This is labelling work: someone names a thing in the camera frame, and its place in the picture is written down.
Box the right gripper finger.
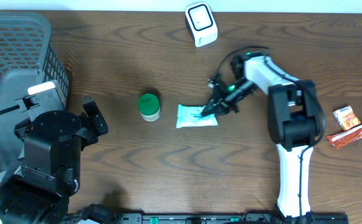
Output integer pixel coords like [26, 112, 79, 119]
[201, 93, 223, 117]
[212, 104, 231, 116]

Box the light blue wipes pack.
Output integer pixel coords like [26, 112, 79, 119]
[176, 105, 218, 128]

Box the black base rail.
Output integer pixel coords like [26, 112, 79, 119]
[60, 203, 350, 224]

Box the grey plastic mesh basket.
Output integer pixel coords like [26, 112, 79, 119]
[0, 12, 70, 181]

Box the small orange carton box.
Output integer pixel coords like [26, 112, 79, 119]
[333, 105, 361, 131]

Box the red Top snack bar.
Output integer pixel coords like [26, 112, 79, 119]
[326, 124, 362, 149]

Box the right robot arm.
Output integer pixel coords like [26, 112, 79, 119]
[201, 51, 326, 223]

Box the green lid jar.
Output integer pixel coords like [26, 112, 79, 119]
[138, 93, 161, 122]

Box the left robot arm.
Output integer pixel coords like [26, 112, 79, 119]
[0, 89, 108, 223]

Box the white barcode scanner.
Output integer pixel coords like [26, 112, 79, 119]
[185, 2, 218, 47]

